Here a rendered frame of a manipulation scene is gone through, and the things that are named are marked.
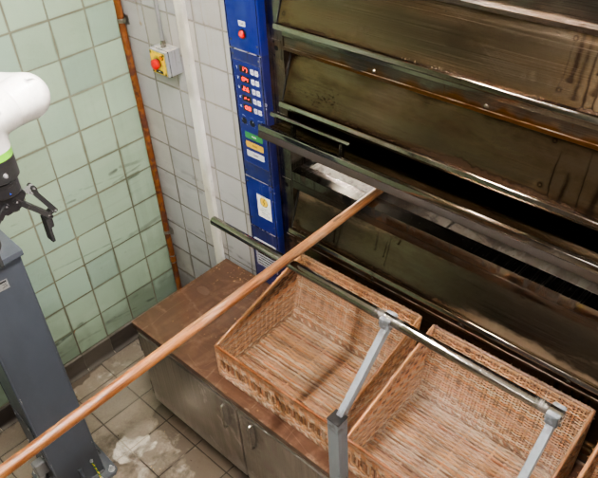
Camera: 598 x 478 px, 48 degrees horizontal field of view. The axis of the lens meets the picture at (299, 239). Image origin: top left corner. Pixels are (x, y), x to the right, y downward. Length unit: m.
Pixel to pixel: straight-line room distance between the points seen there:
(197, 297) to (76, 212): 0.65
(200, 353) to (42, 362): 0.56
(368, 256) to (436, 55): 0.81
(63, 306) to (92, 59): 1.11
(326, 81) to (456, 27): 0.51
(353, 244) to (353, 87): 0.58
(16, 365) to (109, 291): 0.95
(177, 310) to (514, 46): 1.70
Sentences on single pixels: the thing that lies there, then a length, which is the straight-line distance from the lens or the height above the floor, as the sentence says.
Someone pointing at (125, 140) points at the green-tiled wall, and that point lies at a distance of 3.06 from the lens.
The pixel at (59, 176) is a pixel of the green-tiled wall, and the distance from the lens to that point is 2.94.
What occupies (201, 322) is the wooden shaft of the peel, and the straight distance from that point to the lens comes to 1.83.
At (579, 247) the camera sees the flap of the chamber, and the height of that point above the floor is 1.40.
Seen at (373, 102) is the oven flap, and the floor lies 1.55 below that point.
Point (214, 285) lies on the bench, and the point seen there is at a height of 0.58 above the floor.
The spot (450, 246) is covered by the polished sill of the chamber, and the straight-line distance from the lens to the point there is 2.09.
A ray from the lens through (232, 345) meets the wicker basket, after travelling 2.49.
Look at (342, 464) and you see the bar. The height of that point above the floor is 0.76.
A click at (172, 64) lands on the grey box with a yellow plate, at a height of 1.46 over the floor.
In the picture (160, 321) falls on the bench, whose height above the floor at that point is 0.58.
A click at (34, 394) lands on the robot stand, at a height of 0.62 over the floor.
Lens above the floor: 2.46
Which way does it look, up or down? 38 degrees down
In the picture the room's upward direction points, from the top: 4 degrees counter-clockwise
